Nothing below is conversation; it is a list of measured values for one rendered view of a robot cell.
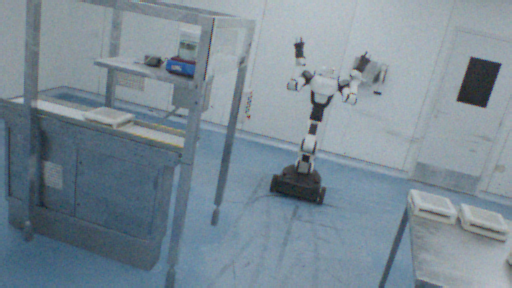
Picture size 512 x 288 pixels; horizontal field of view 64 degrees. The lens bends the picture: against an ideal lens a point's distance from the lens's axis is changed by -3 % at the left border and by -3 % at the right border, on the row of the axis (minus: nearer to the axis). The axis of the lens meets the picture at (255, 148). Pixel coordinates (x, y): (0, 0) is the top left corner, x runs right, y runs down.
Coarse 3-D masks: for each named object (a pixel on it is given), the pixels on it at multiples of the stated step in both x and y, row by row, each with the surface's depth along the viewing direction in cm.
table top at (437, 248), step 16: (416, 224) 235; (432, 224) 239; (448, 224) 243; (416, 240) 216; (432, 240) 220; (448, 240) 223; (464, 240) 227; (480, 240) 231; (496, 240) 235; (416, 256) 200; (432, 256) 203; (448, 256) 206; (464, 256) 209; (480, 256) 213; (496, 256) 216; (416, 272) 187; (432, 272) 189; (448, 272) 192; (464, 272) 194; (480, 272) 197; (496, 272) 200
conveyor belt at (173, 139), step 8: (0, 104) 276; (40, 104) 288; (48, 104) 291; (56, 104) 294; (56, 112) 279; (64, 112) 282; (72, 112) 285; (80, 112) 288; (128, 128) 277; (136, 128) 280; (144, 128) 283; (120, 136) 262; (152, 136) 271; (160, 136) 274; (168, 136) 277; (176, 136) 280
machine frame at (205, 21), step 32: (32, 0) 242; (96, 0) 233; (128, 0) 229; (160, 0) 324; (32, 32) 247; (32, 64) 253; (32, 96) 261; (192, 96) 236; (32, 128) 268; (192, 128) 241; (32, 160) 276; (192, 160) 250; (224, 160) 348; (32, 192) 284
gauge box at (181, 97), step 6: (210, 84) 267; (174, 90) 267; (180, 90) 266; (186, 90) 265; (210, 90) 270; (174, 96) 268; (180, 96) 267; (186, 96) 266; (204, 96) 263; (174, 102) 269; (180, 102) 268; (186, 102) 267; (204, 102) 265; (186, 108) 268; (204, 108) 268
